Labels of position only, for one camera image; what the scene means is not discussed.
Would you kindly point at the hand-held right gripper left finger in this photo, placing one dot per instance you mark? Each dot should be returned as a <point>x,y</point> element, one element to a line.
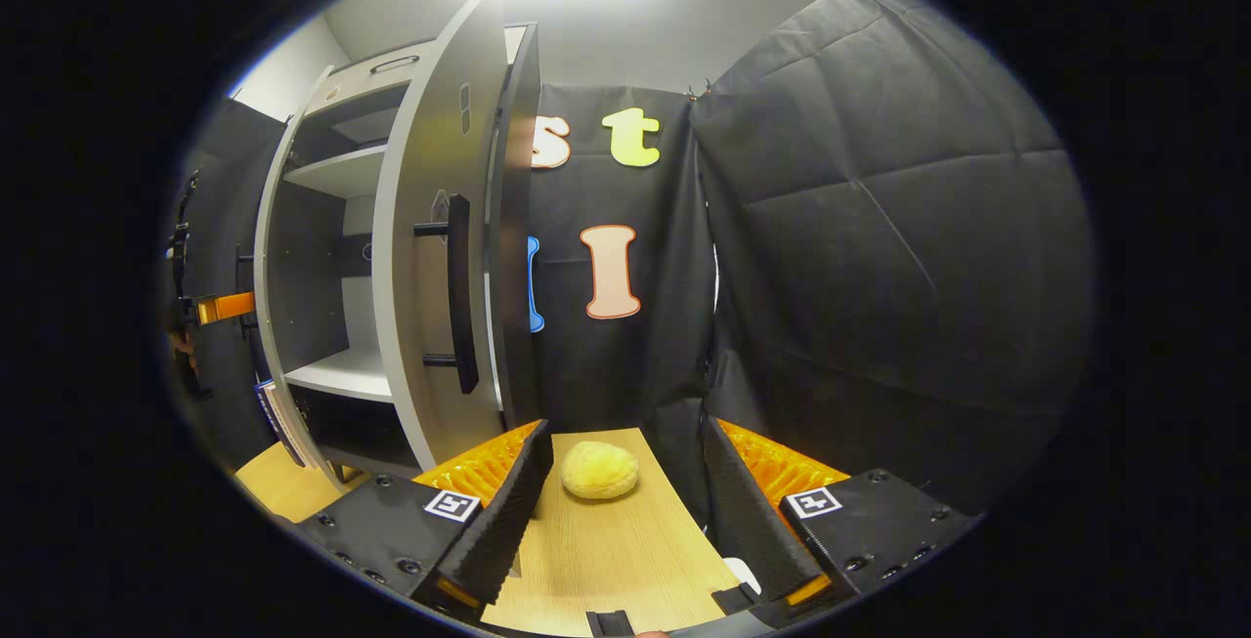
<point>513,511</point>

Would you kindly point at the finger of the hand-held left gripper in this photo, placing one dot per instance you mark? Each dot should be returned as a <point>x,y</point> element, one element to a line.
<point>227,307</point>

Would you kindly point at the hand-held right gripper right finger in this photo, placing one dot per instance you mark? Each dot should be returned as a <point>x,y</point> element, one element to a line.
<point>748,521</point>

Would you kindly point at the grey cabinet door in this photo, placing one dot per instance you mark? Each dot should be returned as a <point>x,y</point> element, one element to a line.
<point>415,325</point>
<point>262,267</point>

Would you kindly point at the grey double-door shoe cabinet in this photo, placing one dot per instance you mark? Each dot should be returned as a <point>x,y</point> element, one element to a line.
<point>318,276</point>

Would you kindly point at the grey cabinet shelf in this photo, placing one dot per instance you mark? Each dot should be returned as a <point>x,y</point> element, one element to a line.
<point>347,374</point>
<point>342,169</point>

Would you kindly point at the grey cabinet drawer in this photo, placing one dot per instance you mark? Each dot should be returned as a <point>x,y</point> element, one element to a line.
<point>352,86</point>

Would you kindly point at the white book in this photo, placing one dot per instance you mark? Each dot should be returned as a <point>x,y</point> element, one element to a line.
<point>285,428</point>

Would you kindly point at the black backdrop cloth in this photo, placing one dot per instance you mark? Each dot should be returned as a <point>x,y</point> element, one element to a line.
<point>880,276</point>

